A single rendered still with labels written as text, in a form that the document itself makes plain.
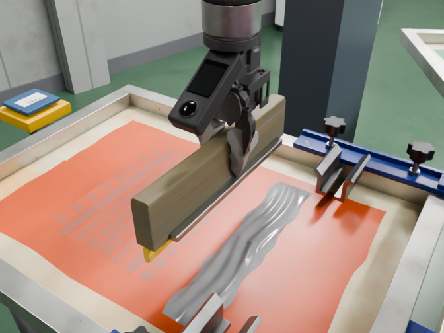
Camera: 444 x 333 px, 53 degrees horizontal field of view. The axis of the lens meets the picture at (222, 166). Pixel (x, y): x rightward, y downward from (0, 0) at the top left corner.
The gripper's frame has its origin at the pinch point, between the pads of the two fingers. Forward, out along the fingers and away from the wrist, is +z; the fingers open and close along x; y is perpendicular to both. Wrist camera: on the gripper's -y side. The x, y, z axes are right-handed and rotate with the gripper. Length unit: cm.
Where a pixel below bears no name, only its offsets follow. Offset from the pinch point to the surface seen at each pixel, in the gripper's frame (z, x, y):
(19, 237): 13.6, 27.5, -19.7
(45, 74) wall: 95, 242, 134
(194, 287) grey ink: 12.9, -3.4, -12.4
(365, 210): 13.7, -18.5, 18.7
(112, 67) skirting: 105, 227, 185
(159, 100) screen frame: 10.2, 35.1, 26.0
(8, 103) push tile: 12, 68, 7
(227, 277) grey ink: 13.2, -6.3, -8.0
